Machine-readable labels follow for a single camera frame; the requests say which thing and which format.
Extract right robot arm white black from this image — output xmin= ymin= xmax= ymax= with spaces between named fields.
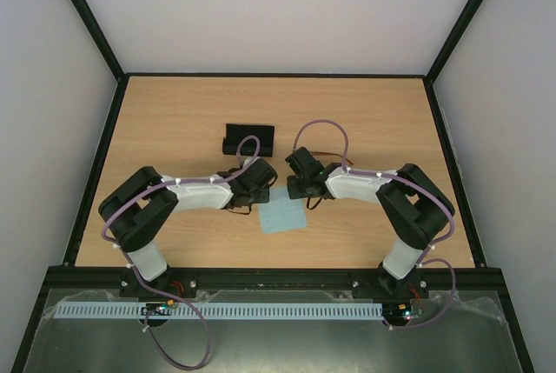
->
xmin=286 ymin=147 xmax=455 ymax=296

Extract brown translucent sunglasses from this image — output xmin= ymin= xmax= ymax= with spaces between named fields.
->
xmin=312 ymin=151 xmax=354 ymax=165

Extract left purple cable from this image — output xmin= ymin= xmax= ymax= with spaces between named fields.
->
xmin=101 ymin=135 xmax=261 ymax=370

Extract light blue cleaning cloth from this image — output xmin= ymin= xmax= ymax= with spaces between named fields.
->
xmin=257 ymin=187 xmax=308 ymax=234

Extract black sunglasses case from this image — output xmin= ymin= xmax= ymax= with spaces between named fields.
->
xmin=222 ymin=123 xmax=275 ymax=157

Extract right controller board with leds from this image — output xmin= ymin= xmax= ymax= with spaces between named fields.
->
xmin=382 ymin=300 xmax=425 ymax=321

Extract light blue slotted cable duct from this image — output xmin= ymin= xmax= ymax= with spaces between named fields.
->
xmin=54 ymin=302 xmax=383 ymax=321

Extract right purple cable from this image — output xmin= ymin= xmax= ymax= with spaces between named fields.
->
xmin=292 ymin=118 xmax=457 ymax=333

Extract purple cable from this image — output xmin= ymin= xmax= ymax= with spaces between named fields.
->
xmin=101 ymin=135 xmax=261 ymax=370
xmin=292 ymin=118 xmax=457 ymax=333

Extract controller board with leds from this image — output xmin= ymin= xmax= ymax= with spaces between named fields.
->
xmin=382 ymin=300 xmax=425 ymax=321
xmin=139 ymin=300 xmax=179 ymax=316

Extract left controller board with leds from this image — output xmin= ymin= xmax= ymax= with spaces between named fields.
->
xmin=139 ymin=300 xmax=179 ymax=316

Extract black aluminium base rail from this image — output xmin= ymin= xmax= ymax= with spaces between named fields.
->
xmin=40 ymin=265 xmax=508 ymax=302

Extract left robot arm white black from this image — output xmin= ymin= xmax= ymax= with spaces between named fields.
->
xmin=98 ymin=158 xmax=278 ymax=282

